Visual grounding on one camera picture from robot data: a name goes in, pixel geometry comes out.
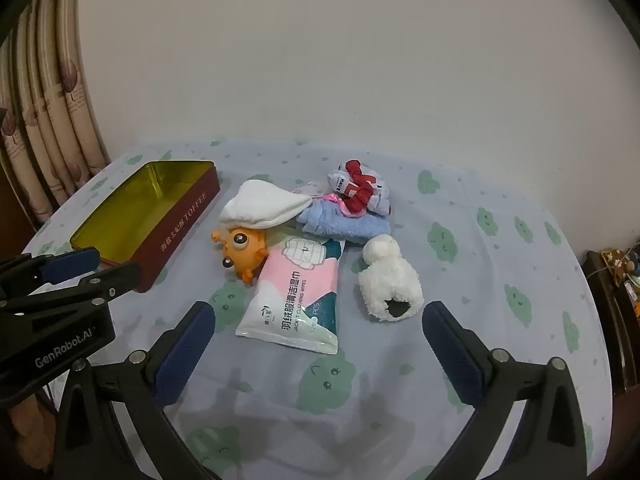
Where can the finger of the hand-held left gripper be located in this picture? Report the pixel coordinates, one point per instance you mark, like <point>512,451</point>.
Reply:
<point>70,262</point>
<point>117,280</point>

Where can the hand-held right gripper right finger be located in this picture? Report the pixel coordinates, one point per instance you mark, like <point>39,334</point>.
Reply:
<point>450,355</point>

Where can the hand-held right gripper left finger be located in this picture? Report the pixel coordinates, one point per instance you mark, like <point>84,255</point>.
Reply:
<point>186,350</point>

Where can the red tin box gold interior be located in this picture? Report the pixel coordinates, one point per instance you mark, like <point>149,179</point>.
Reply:
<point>135,210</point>

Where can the white fluffy pompom mitten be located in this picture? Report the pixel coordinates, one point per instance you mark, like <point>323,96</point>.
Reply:
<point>385,280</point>

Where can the orange big-eyed squeeze toy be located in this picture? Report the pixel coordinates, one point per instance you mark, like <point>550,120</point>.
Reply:
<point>245,255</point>

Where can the pink white wet wipes packet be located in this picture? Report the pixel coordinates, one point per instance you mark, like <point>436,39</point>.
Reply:
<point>295,300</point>

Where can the white towel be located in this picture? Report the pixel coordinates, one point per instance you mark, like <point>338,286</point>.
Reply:
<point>260,207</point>

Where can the light blue towel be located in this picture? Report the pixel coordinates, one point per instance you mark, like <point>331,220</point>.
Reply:
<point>340,225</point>

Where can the red white fabric bundle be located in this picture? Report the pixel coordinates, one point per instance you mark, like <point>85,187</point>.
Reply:
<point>377,200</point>

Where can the person's left forearm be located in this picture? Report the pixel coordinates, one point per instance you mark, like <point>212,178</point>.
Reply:
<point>25,420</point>

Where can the blue cloth with green clouds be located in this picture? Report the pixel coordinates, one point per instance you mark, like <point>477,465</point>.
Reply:
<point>500,285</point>

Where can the beige patterned curtain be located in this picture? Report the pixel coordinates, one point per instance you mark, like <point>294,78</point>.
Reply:
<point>50,110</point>

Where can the dark wooden cabinet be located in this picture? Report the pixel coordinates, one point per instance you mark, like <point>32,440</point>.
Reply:
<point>607,310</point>

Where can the colourful clutter pile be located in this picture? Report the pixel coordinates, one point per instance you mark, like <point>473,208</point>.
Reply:
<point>622,262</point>

